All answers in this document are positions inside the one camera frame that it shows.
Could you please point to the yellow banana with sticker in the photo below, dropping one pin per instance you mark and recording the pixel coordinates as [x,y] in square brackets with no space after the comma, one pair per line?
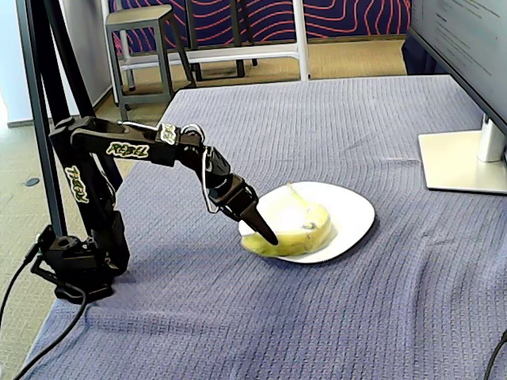
[305,237]

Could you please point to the black robot arm with stickers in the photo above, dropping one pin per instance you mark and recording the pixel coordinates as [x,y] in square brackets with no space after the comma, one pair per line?
[99,138]

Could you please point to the white rounded square plate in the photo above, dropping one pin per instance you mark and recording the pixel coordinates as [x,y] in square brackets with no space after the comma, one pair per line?
[352,213]

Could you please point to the blue woven table cloth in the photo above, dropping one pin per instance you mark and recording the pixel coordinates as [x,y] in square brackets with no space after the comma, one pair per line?
[317,316]

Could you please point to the black chair legs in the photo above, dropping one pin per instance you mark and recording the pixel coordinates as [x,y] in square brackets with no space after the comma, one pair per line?
[239,39]

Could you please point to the dark round floor disc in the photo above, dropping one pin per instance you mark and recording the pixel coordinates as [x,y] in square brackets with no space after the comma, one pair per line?
[31,182]

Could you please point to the grey metal stool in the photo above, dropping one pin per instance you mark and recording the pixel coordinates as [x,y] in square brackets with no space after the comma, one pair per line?
[138,16]

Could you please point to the purple panel with red lines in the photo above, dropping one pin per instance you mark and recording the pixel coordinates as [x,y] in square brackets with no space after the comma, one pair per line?
[348,17]

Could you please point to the computer monitor with silver stand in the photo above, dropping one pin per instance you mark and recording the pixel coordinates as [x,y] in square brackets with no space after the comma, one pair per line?
[459,39]

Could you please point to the white metal frame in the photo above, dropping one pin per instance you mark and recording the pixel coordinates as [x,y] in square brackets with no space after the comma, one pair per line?
[237,53]

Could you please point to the black camera stand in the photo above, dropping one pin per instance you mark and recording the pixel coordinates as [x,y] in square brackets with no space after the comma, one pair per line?
[39,79]

